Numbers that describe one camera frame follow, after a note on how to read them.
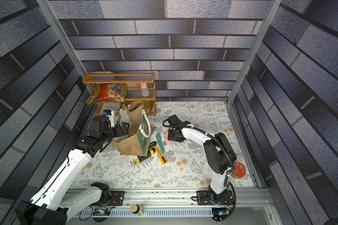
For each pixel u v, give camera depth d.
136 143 0.75
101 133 0.57
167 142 0.94
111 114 0.68
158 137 0.98
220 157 0.48
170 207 0.72
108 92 0.98
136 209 0.60
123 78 1.06
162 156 0.89
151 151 0.90
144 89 1.02
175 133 0.67
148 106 1.11
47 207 0.38
